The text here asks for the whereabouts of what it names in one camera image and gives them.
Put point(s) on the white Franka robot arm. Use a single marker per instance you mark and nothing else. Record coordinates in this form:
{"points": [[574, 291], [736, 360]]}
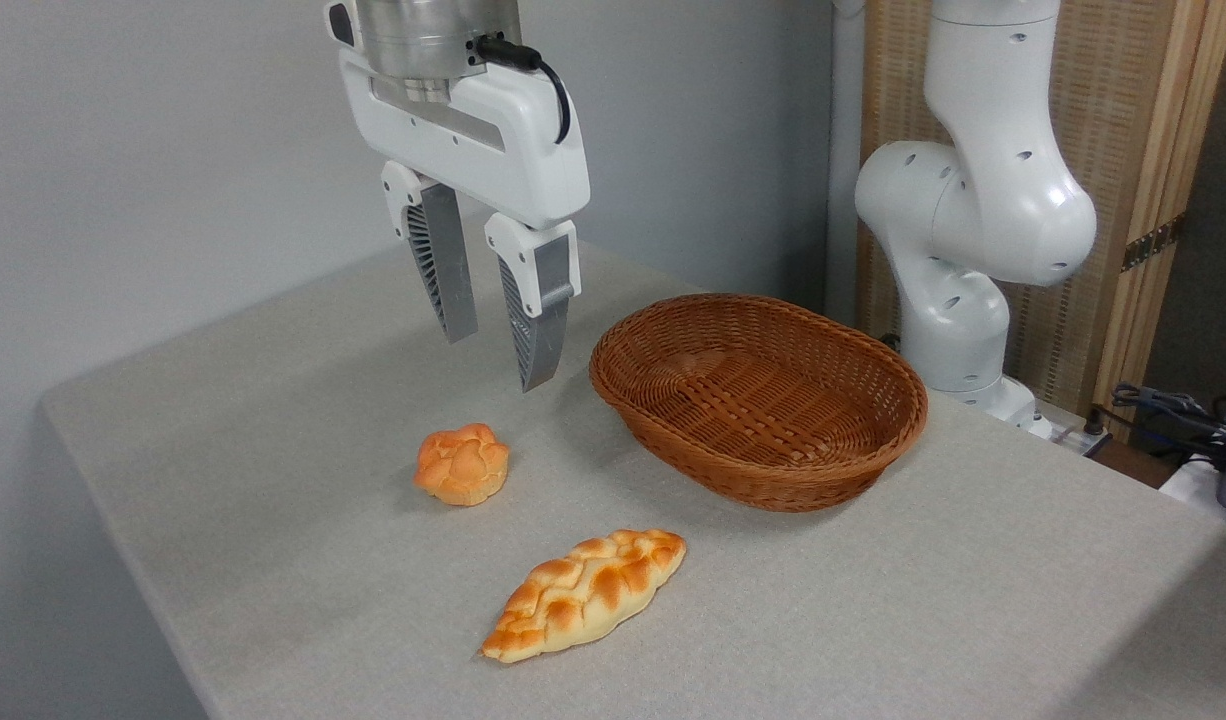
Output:
{"points": [[983, 200]]}

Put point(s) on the white cloth with grey object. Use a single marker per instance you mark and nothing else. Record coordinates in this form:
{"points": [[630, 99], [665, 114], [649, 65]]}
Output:
{"points": [[1213, 490]]}

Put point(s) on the brown wicker oval basket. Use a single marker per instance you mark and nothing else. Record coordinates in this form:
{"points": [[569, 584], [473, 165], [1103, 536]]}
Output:
{"points": [[763, 400]]}

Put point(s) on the grey fabric table cover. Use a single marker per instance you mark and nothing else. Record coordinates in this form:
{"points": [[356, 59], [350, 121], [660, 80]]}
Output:
{"points": [[823, 620]]}

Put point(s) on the silver wrist mount cylinder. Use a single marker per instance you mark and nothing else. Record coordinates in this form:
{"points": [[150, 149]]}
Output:
{"points": [[418, 35]]}

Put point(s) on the braided bread loaf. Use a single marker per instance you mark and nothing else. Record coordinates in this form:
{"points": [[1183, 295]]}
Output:
{"points": [[583, 595]]}

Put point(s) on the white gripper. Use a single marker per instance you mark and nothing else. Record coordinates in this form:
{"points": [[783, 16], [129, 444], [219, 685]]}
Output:
{"points": [[503, 150]]}

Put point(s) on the metal screen hinge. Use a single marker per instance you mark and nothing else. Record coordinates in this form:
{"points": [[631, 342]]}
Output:
{"points": [[1153, 243]]}

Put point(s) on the wooden folding screen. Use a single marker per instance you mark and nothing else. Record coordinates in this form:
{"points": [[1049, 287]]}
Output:
{"points": [[1123, 100]]}

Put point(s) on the round orange bread roll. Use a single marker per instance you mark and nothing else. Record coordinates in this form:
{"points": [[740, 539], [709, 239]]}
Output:
{"points": [[463, 465]]}

